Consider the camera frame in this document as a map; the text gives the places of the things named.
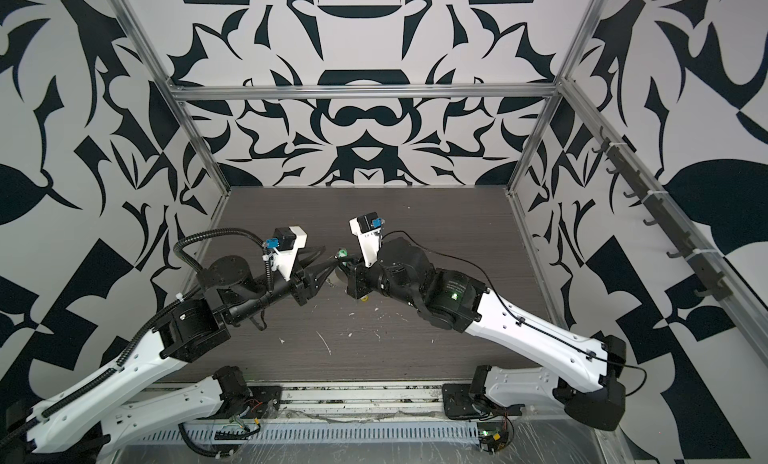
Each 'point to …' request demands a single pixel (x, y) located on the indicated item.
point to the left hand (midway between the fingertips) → (329, 249)
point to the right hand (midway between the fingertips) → (336, 262)
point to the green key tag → (343, 253)
